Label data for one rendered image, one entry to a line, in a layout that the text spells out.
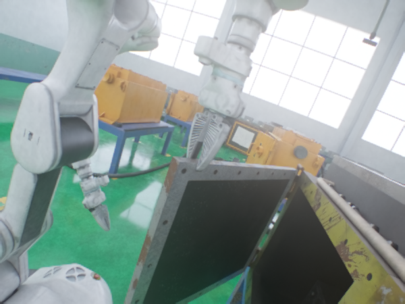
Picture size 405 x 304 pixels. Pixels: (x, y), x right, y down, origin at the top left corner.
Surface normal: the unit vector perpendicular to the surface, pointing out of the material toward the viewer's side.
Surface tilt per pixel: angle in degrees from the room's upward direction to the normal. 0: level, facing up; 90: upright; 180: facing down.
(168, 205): 90
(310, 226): 90
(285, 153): 90
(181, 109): 90
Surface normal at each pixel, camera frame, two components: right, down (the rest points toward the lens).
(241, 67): 0.18, 0.33
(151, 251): 0.63, 0.43
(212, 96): -0.70, -0.03
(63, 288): -0.06, -0.07
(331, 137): -0.23, 0.18
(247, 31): -0.03, 0.28
